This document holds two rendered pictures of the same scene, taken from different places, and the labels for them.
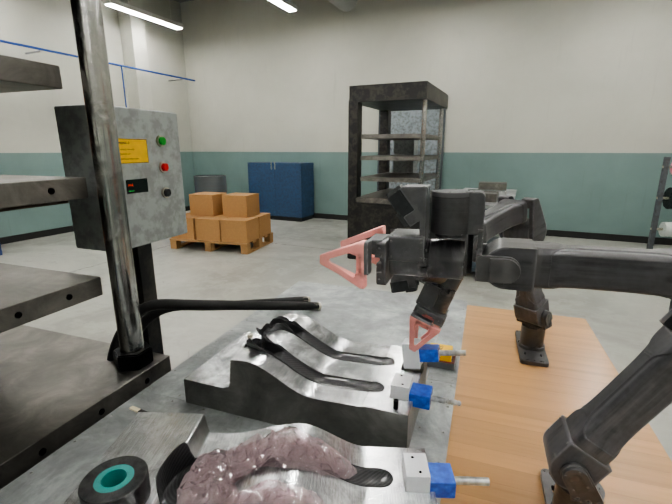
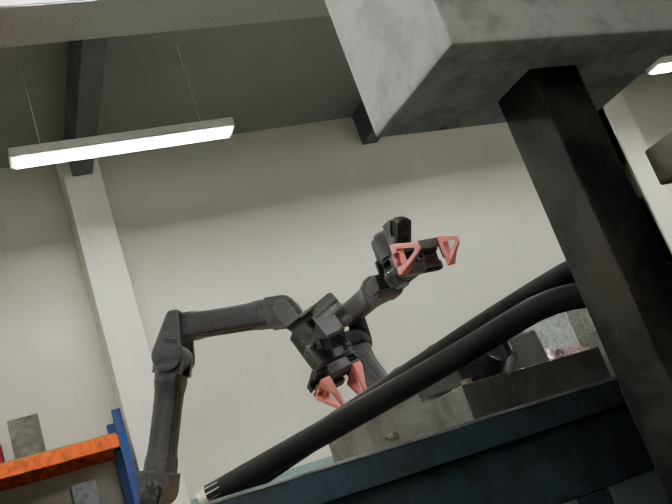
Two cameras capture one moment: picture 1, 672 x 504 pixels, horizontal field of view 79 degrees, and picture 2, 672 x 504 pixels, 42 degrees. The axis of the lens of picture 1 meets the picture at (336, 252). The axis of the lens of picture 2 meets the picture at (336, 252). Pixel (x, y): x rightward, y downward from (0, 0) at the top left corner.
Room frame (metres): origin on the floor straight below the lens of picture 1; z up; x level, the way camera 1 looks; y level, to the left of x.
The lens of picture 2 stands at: (2.06, 1.00, 0.73)
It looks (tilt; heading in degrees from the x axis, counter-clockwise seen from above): 17 degrees up; 222
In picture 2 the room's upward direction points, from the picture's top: 19 degrees counter-clockwise
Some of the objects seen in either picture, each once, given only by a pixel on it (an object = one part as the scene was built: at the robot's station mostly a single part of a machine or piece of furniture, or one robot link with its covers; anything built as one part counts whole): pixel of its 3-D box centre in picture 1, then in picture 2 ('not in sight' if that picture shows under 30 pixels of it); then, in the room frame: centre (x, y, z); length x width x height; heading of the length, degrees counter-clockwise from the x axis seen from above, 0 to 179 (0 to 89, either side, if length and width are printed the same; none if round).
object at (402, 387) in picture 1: (425, 396); not in sight; (0.70, -0.17, 0.89); 0.13 x 0.05 x 0.05; 70
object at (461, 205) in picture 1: (474, 233); (388, 262); (0.56, -0.19, 1.24); 0.12 x 0.09 x 0.12; 71
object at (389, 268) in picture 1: (405, 256); (412, 263); (0.59, -0.10, 1.20); 0.10 x 0.07 x 0.07; 161
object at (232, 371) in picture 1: (309, 367); (450, 402); (0.85, 0.06, 0.87); 0.50 x 0.26 x 0.14; 70
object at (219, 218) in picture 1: (222, 219); not in sight; (5.77, 1.63, 0.37); 1.20 x 0.82 x 0.74; 73
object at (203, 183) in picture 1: (211, 199); not in sight; (7.63, 2.32, 0.44); 0.59 x 0.59 x 0.88
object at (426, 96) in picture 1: (402, 174); not in sight; (5.52, -0.89, 1.03); 1.54 x 0.94 x 2.06; 155
